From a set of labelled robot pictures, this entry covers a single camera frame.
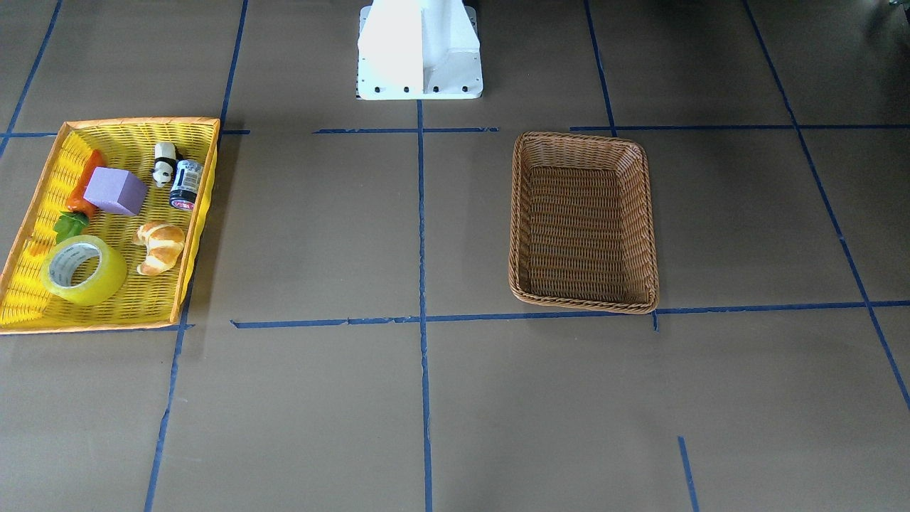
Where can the yellow tape roll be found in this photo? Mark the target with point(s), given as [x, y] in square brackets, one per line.
[63, 261]

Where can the brown wicker basket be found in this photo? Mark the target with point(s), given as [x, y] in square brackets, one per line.
[581, 224]

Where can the yellow plastic basket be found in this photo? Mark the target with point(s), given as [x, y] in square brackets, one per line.
[142, 302]

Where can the small black white can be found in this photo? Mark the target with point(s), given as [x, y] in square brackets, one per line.
[186, 184]

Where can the toy croissant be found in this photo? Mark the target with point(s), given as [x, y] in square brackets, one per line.
[164, 242]

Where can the toy panda figure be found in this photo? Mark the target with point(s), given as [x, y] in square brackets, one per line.
[166, 160]

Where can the purple foam block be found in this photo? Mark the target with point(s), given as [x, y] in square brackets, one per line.
[116, 191]

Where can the toy carrot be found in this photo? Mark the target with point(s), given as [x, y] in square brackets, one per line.
[78, 210]

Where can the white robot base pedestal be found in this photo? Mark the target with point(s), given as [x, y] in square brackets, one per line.
[419, 50]

